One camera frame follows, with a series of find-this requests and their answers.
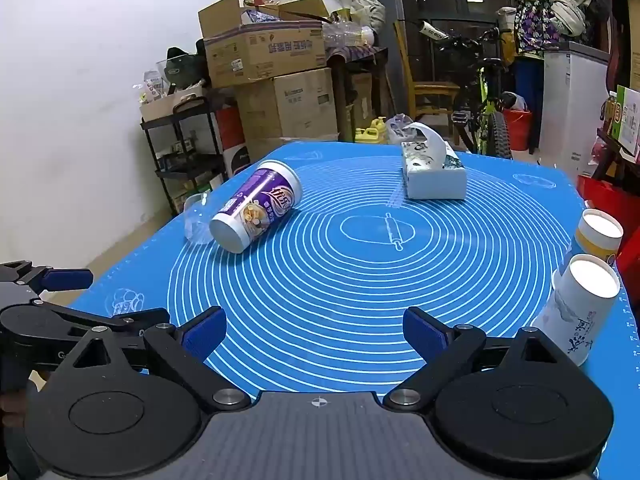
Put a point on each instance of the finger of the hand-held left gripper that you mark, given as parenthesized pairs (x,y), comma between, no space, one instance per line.
(125,321)
(65,280)

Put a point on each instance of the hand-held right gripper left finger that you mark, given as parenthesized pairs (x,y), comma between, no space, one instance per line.
(206,332)

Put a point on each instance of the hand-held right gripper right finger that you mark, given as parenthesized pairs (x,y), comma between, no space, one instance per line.
(424,332)

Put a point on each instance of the purple paper cup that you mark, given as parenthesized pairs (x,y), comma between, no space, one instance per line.
(255,205)

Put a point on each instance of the clear plastic cup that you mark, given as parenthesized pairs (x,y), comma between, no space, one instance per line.
(197,222)

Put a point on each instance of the white cup with blue print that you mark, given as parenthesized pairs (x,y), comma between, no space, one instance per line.
(575,310)

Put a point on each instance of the yellow and white paper cup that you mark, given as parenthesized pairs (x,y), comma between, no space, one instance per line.
(595,242)

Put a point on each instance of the blue silicone baking mat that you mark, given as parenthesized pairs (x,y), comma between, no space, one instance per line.
(325,280)

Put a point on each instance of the white tissue box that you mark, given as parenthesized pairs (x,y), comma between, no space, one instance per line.
(434,177)

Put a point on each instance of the black shelf cart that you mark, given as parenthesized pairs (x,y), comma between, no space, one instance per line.
(192,160)

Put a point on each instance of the yellow plastic jug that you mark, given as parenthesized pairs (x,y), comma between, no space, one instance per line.
(381,127)
(367,135)

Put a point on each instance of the red and white container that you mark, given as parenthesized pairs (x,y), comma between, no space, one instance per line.
(230,127)

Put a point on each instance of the patterned plastic bag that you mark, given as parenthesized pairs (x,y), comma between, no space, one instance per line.
(397,127)

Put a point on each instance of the red bucket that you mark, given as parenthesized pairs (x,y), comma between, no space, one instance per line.
(517,127)

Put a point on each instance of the plain brown cardboard box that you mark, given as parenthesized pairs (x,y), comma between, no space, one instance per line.
(295,105)

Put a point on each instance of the wooden chair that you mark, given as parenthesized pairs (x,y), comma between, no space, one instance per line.
(425,87)

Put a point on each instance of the dark green cap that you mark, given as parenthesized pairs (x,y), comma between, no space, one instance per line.
(182,65)

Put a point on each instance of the black and green bicycle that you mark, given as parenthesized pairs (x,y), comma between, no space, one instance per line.
(482,90)

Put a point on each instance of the white chest freezer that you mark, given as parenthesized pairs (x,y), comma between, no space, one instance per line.
(570,105)

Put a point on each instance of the dark side table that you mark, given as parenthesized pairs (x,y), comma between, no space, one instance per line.
(357,55)

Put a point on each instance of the large open cardboard box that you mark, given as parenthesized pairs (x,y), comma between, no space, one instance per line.
(260,50)

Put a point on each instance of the green and white carton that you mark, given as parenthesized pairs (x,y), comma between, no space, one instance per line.
(627,117)

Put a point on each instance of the floral hanging garment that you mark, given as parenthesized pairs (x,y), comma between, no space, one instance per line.
(532,22)

